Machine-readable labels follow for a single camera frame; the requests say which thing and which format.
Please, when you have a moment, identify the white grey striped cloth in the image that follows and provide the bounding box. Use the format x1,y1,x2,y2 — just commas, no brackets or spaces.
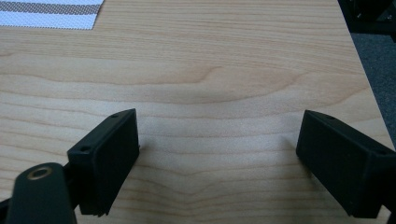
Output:
0,0,106,31

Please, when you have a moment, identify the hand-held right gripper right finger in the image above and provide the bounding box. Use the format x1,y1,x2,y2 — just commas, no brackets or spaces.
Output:
295,109,396,219

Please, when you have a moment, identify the black metal stand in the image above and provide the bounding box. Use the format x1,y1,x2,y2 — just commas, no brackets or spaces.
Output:
336,0,396,44

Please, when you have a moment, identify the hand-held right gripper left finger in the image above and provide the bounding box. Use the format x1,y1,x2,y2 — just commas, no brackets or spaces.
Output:
66,107,140,217

